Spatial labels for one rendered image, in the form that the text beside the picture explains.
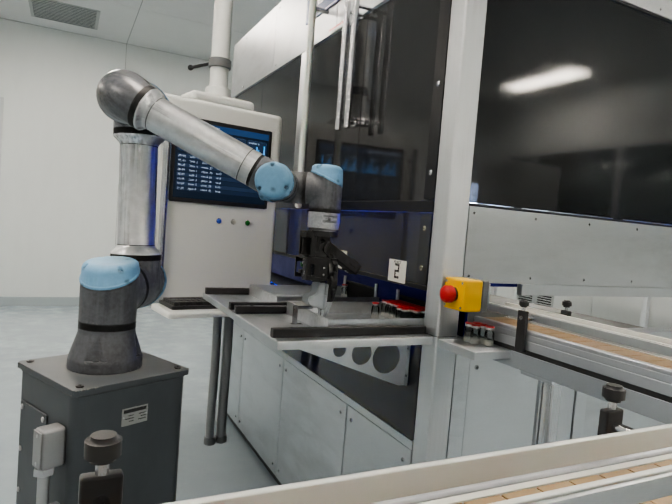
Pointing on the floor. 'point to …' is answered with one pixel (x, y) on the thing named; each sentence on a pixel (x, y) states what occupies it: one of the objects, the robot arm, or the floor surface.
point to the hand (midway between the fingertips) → (324, 314)
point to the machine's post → (449, 224)
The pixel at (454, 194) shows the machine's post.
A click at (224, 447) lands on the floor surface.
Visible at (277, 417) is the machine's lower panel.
